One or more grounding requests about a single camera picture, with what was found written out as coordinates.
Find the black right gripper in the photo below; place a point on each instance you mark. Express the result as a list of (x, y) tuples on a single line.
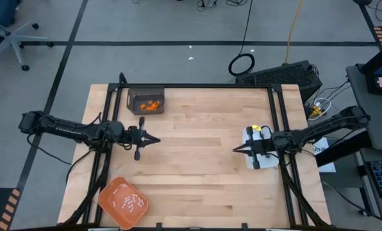
[(261, 147)]

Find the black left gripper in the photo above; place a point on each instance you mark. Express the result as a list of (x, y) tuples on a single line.
[(138, 138)]

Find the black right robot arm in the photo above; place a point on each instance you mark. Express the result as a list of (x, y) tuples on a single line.
[(322, 128)]

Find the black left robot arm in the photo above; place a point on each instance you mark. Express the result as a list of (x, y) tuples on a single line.
[(66, 128)]

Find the small yellow tag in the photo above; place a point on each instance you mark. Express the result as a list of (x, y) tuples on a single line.
[(256, 127)]

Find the white plastic bin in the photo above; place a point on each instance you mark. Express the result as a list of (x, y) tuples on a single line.
[(266, 163)]

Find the dark grey plastic bin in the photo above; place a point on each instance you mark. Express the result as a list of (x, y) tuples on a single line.
[(138, 99)]

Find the black computer tower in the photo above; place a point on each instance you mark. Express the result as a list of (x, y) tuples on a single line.
[(279, 77)]

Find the yellow connector plug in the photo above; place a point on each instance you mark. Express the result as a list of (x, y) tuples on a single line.
[(316, 111)]

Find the white paper sheet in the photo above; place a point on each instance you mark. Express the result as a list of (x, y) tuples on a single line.
[(325, 158)]

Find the orange plastic tray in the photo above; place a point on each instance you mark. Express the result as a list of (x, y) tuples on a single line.
[(114, 213)]

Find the grey side desk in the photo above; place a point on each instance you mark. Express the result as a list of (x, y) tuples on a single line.
[(373, 128)]

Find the black laptop screen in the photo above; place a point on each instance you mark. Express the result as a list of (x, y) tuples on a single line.
[(381, 73)]

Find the grey office chair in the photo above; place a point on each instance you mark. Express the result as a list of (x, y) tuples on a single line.
[(13, 40)]

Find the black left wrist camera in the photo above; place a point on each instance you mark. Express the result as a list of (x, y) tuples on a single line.
[(115, 129)]

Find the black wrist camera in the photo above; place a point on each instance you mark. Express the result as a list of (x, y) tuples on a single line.
[(115, 129), (282, 140)]

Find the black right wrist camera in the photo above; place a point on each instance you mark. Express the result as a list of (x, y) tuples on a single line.
[(282, 140)]

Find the black table frame rail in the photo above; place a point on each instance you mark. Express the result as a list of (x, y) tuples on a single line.
[(276, 112), (194, 86), (114, 106)]

